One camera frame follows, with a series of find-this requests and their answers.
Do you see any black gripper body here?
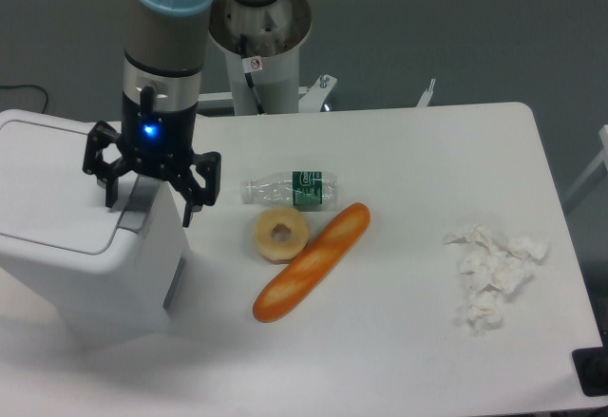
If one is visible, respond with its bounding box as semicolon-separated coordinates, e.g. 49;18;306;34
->
116;95;197;183

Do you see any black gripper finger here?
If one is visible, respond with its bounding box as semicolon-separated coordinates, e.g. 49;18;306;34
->
83;121;133;208
166;151;221;228

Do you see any white trash can lid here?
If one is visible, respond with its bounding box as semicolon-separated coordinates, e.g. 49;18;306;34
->
1;109;160;256

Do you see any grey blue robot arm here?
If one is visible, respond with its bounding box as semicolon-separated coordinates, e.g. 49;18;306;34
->
83;0;312;215

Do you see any white trash can body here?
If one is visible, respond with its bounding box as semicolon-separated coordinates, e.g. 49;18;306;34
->
1;177;190;332

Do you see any clear plastic bottle green label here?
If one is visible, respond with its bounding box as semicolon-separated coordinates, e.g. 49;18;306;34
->
240;170;338;212

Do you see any beige donut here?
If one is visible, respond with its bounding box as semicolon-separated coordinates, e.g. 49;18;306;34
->
253;207;311;263

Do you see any orange baguette bread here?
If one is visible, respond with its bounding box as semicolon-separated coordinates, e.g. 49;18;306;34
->
252;202;371;323

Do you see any crumpled white tissue paper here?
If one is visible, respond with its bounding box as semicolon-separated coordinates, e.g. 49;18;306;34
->
444;224;551;335

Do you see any black device at table edge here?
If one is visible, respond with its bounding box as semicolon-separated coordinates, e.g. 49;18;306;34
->
572;347;607;397

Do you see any black cable on floor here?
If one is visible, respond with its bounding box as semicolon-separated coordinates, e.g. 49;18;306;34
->
0;84;49;109

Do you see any black cable on pedestal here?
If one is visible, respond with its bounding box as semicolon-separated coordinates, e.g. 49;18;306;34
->
238;34;266;115

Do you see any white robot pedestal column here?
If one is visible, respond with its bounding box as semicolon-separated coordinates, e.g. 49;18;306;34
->
209;0;337;116

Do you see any white frame at right edge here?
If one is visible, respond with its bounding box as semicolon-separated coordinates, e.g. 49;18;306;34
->
561;124;607;216

